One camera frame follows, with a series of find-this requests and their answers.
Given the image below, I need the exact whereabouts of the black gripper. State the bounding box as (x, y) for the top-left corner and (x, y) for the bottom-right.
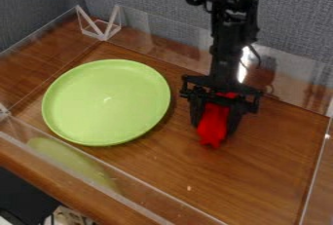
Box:
(180, 75), (263, 135)

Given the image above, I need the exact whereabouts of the red ridged carrot block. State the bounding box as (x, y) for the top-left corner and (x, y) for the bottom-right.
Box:
(197, 103), (231, 148)

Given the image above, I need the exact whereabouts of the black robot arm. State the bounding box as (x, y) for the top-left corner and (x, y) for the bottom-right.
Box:
(180, 0), (263, 134)

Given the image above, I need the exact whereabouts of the green round plate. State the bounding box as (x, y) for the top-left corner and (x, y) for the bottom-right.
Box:
(42, 59), (170, 146)

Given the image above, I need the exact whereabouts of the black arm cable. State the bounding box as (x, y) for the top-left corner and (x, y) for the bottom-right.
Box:
(249, 43), (263, 69)

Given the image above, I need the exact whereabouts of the clear acrylic enclosure wall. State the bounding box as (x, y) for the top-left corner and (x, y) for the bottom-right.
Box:
(0, 7), (333, 225)

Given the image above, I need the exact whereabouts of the clear acrylic corner bracket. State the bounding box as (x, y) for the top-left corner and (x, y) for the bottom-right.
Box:
(75, 5), (122, 41)

